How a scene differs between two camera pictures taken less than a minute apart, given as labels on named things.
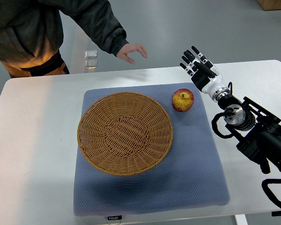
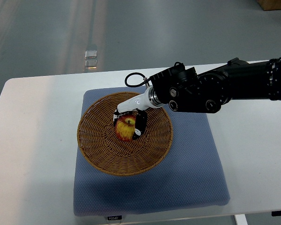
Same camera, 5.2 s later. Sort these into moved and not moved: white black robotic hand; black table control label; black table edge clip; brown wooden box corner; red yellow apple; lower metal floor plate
Moved: white black robotic hand; red yellow apple
Not moved: black table edge clip; brown wooden box corner; black table control label; lower metal floor plate
